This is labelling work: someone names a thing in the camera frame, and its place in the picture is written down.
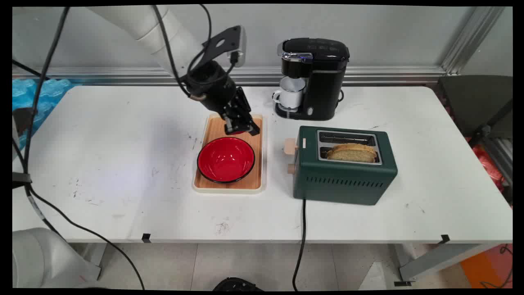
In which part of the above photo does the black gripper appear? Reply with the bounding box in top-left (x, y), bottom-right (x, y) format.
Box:
top-left (186, 61), bottom-right (261, 136)

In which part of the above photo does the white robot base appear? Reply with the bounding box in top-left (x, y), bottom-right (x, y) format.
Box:
top-left (12, 227), bottom-right (103, 289)

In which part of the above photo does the red bowl with black rim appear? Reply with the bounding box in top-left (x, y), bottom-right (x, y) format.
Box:
top-left (197, 137), bottom-right (256, 184)

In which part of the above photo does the wooden tray with cream rim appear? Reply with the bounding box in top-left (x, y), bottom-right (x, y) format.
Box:
top-left (192, 114), bottom-right (264, 194)

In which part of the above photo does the white enamel mug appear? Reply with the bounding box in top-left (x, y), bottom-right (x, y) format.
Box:
top-left (273, 76), bottom-right (307, 110)

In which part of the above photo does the black coffee machine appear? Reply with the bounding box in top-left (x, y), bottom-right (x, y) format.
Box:
top-left (273, 38), bottom-right (350, 121)

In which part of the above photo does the slice of toast bread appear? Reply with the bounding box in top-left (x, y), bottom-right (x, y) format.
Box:
top-left (326, 143), bottom-right (377, 163)

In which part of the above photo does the green toaster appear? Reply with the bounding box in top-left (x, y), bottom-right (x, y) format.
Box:
top-left (285, 125), bottom-right (398, 206)

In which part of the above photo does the black round object on floor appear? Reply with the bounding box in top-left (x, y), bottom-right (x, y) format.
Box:
top-left (213, 277), bottom-right (264, 291)

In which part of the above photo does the blue bubble wrap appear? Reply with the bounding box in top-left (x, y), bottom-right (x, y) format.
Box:
top-left (12, 78), bottom-right (75, 150)

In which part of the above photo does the white table leg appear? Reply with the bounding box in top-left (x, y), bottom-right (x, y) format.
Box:
top-left (394, 243), bottom-right (502, 286)

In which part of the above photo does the red plastic bag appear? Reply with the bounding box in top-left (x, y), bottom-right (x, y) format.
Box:
top-left (467, 137), bottom-right (506, 193)

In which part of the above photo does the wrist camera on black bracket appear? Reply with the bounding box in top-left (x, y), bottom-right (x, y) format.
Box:
top-left (201, 25), bottom-right (247, 68)

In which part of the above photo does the aluminium frame rail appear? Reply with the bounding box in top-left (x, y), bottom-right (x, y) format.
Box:
top-left (12, 66), bottom-right (455, 86)

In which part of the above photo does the black toaster power cable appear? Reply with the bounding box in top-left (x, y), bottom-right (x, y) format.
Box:
top-left (292, 198), bottom-right (307, 291)

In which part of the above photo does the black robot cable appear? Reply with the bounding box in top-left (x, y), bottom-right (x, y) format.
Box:
top-left (12, 5), bottom-right (146, 290)

